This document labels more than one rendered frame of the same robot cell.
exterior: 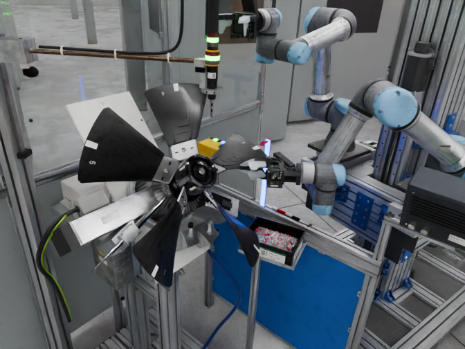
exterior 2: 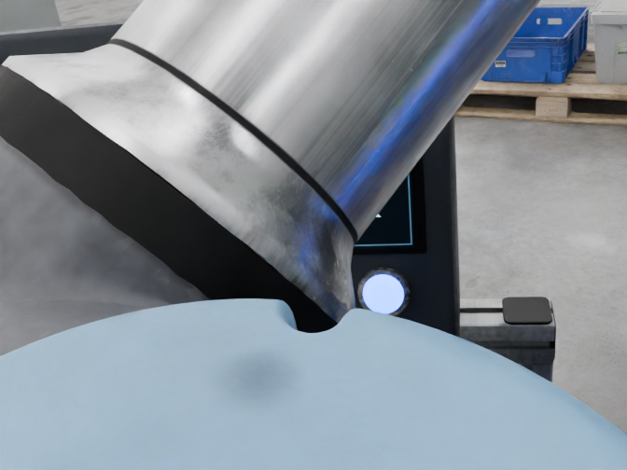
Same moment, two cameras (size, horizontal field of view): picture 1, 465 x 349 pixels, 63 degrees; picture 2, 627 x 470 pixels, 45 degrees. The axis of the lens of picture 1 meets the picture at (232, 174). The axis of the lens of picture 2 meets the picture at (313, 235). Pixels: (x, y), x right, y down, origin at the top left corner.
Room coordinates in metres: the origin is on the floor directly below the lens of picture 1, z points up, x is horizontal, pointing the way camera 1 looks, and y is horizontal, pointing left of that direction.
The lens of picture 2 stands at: (1.41, -0.84, 1.33)
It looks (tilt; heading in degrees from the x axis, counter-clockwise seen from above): 28 degrees down; 154
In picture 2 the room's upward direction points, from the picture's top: 8 degrees counter-clockwise
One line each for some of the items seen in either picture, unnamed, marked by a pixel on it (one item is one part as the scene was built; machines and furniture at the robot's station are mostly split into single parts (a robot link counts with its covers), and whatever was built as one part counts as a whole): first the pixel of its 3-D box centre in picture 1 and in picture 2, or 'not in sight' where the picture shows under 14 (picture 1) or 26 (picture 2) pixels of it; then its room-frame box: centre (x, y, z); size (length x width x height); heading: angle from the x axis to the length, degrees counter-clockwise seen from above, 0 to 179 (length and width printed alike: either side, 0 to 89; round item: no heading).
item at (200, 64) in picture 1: (209, 75); not in sight; (1.18, 0.09, 1.50); 0.09 x 0.07 x 0.10; 86
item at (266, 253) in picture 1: (272, 240); not in sight; (1.22, -0.18, 0.85); 0.22 x 0.17 x 0.07; 65
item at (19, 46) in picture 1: (14, 49); not in sight; (1.22, 0.70, 1.54); 0.10 x 0.07 x 0.09; 86
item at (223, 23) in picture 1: (221, 24); not in sight; (1.30, 0.06, 1.64); 0.09 x 0.03 x 0.06; 129
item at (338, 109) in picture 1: (343, 114); not in sight; (1.77, -0.53, 1.20); 0.13 x 0.12 x 0.14; 46
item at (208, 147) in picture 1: (216, 154); not in sight; (1.64, 0.08, 1.02); 0.16 x 0.10 x 0.11; 51
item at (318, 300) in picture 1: (273, 283); not in sight; (1.39, -0.23, 0.45); 0.82 x 0.02 x 0.66; 51
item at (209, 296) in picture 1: (210, 254); not in sight; (1.66, 0.11, 0.39); 0.04 x 0.04 x 0.78; 51
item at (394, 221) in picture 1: (418, 230); (362, 330); (1.06, -0.64, 1.04); 0.24 x 0.03 x 0.03; 51
